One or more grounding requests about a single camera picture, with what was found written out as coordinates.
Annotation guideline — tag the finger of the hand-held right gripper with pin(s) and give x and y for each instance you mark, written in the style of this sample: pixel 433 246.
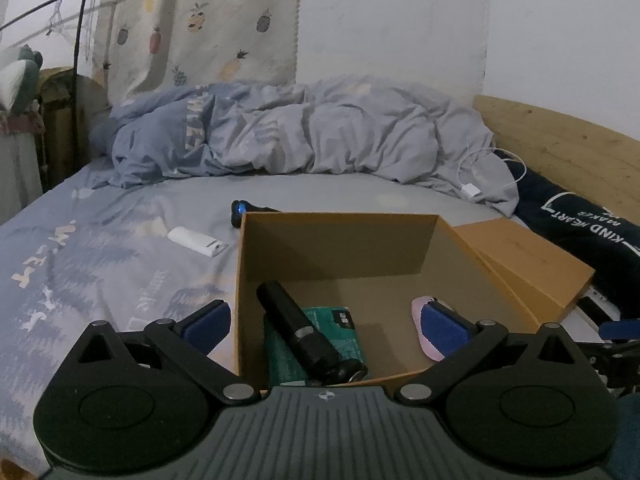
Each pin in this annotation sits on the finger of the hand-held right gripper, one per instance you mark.
pixel 620 330

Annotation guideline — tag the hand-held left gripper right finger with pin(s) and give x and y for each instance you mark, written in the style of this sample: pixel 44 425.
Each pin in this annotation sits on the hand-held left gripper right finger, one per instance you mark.
pixel 442 327

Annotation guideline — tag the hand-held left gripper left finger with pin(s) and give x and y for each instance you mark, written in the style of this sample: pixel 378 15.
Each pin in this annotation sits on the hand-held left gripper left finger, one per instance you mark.
pixel 205 325

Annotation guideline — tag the white rectangular device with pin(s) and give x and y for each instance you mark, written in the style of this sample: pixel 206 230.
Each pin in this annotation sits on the white rectangular device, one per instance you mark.
pixel 195 241

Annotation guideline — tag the brown cardboard box lid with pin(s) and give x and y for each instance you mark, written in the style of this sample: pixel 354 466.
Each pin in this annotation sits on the brown cardboard box lid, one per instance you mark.
pixel 525 265

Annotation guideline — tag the brown cardboard box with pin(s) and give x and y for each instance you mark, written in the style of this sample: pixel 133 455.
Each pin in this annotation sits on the brown cardboard box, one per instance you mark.
pixel 340 250

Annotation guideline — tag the pink oval object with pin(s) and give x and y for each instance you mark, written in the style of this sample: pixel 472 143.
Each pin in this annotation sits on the pink oval object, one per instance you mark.
pixel 416 316

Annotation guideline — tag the white flat device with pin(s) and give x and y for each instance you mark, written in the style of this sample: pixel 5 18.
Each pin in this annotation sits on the white flat device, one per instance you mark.
pixel 597 305

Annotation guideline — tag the green packet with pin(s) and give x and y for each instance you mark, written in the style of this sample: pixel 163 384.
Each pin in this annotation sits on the green packet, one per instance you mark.
pixel 285 360

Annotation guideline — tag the plain black flashlight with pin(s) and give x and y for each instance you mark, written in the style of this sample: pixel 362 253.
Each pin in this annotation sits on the plain black flashlight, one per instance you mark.
pixel 300 325

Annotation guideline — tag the printed blue bed sheet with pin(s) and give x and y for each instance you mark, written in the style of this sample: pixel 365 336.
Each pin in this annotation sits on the printed blue bed sheet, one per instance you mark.
pixel 125 220

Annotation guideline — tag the dark navy printed pillow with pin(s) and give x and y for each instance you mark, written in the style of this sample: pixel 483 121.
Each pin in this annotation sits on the dark navy printed pillow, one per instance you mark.
pixel 565 210

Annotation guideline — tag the wooden headboard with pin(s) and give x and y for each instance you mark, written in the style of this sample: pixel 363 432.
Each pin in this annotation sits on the wooden headboard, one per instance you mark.
pixel 575 150

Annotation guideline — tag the crumpled blue-grey duvet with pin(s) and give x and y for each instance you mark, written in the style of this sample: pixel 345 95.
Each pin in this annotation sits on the crumpled blue-grey duvet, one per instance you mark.
pixel 325 130

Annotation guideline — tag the white hanging cloth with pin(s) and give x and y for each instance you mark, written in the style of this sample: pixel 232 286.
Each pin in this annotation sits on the white hanging cloth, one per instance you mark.
pixel 17 170

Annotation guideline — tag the brown wooden chair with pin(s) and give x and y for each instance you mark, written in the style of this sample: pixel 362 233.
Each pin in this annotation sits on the brown wooden chair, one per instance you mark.
pixel 60 110

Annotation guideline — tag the pineapple print curtain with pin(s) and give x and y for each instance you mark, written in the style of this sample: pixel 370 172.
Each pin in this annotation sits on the pineapple print curtain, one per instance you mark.
pixel 200 25

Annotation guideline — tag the grey-green plush toy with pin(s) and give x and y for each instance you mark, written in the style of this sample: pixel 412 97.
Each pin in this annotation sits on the grey-green plush toy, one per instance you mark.
pixel 20 72

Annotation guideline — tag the black metal rack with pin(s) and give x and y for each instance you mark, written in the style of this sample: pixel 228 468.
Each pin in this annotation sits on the black metal rack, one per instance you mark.
pixel 78 35

